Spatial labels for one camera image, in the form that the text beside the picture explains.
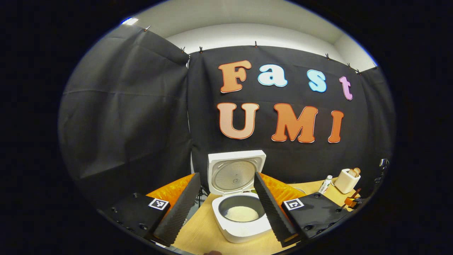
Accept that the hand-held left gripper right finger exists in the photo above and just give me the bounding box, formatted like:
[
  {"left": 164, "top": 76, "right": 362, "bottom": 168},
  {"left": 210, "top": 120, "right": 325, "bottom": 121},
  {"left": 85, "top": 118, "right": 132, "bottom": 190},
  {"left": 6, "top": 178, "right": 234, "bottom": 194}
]
[{"left": 253, "top": 172, "right": 349, "bottom": 248}]

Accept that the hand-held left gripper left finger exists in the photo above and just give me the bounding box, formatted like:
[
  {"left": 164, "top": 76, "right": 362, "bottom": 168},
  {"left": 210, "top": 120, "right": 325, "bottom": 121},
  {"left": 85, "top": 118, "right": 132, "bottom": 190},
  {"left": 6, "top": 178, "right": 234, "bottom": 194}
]
[{"left": 103, "top": 172, "right": 201, "bottom": 247}]

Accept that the white rice layer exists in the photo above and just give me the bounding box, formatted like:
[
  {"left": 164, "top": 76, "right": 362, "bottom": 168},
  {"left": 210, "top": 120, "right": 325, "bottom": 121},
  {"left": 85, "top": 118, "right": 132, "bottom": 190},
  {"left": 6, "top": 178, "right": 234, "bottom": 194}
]
[{"left": 226, "top": 206, "right": 259, "bottom": 222}]

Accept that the white rice cooker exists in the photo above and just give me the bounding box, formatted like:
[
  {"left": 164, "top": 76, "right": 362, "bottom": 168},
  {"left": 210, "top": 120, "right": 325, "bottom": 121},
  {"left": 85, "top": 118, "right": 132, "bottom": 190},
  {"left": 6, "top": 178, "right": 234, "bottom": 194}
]
[{"left": 207, "top": 150, "right": 273, "bottom": 243}]

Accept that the cream toaster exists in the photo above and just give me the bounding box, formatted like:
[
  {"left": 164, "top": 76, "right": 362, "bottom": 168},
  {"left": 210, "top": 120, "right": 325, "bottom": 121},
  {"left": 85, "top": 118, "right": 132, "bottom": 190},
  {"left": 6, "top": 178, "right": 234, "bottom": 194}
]
[{"left": 334, "top": 169, "right": 361, "bottom": 194}]

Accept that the white bottle green label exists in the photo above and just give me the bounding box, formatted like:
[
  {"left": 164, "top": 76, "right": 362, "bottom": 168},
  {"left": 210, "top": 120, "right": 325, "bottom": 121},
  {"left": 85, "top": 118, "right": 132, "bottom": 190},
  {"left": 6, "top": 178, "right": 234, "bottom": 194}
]
[{"left": 318, "top": 175, "right": 333, "bottom": 194}]

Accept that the black backdrop cloth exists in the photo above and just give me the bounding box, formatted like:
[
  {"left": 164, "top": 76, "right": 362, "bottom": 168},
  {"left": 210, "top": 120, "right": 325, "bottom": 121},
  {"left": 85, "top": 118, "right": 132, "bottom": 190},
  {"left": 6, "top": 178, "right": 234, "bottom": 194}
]
[{"left": 58, "top": 25, "right": 395, "bottom": 220}]

